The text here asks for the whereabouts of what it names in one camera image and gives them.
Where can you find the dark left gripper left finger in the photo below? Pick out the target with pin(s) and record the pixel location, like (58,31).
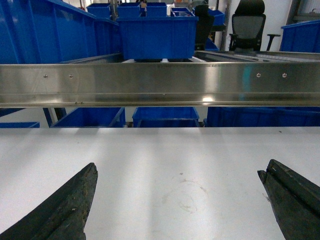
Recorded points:
(63,215)

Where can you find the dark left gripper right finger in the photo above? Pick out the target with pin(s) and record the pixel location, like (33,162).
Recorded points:
(294,199)

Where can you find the blue bin on roller shelf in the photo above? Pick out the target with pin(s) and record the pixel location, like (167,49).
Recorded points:
(149,38)

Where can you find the blue bin below left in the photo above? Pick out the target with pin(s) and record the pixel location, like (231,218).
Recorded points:
(93,117)

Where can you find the blue bin below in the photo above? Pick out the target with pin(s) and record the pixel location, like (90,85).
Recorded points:
(262,117)
(165,117)
(93,117)

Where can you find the blue bin below right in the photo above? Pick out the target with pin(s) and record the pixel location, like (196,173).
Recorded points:
(262,117)

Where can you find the blue bin below centre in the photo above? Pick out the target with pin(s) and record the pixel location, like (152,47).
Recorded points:
(165,117)

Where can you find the blue bin far right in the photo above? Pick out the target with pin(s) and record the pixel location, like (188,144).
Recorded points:
(301,37)

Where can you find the black mesh office chair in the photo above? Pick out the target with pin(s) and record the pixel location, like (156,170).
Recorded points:
(248,23)

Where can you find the large blue bin far left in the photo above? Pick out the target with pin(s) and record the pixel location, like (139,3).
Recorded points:
(53,31)

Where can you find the stainless steel roller shelf rail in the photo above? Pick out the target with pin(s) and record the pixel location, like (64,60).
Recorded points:
(207,79)

